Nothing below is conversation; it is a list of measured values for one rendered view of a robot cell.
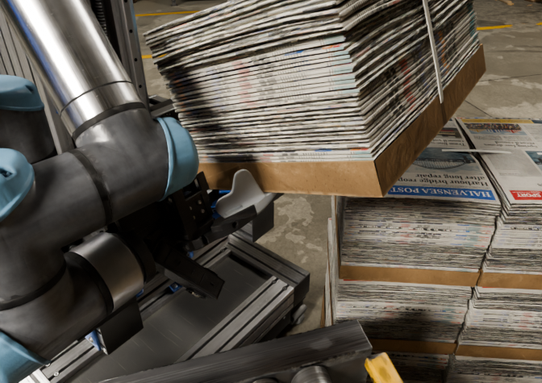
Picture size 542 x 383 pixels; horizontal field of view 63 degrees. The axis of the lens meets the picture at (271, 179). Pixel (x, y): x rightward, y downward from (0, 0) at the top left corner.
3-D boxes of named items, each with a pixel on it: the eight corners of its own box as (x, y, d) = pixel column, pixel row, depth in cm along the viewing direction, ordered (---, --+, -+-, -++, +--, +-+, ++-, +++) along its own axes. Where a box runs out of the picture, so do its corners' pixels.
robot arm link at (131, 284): (124, 321, 43) (82, 305, 48) (160, 292, 46) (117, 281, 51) (93, 255, 41) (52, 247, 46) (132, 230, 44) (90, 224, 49)
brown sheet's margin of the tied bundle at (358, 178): (268, 143, 75) (260, 119, 73) (439, 134, 55) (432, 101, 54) (202, 189, 64) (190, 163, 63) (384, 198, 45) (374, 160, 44)
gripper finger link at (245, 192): (278, 157, 54) (210, 185, 51) (291, 200, 56) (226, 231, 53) (268, 153, 57) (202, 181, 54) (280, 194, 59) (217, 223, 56)
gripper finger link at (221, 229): (259, 207, 53) (190, 239, 50) (262, 218, 53) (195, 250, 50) (243, 198, 57) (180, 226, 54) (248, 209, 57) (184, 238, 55)
